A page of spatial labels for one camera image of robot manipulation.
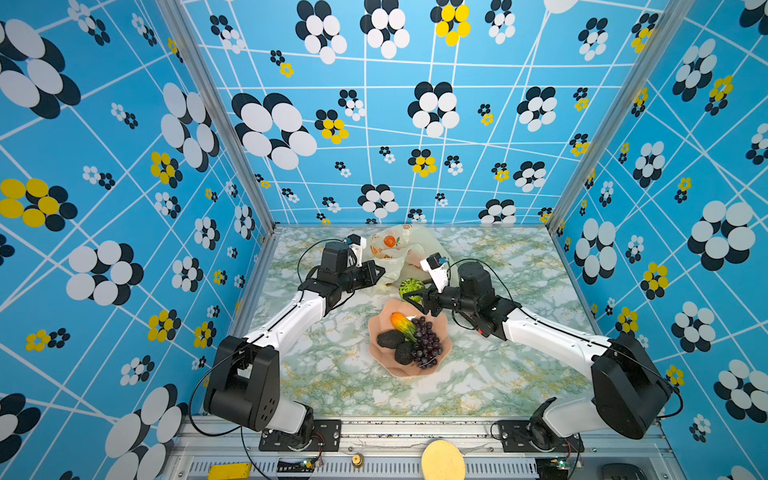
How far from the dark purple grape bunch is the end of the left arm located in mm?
222

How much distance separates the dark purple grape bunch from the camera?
0.81 metres

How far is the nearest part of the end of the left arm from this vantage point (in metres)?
0.74
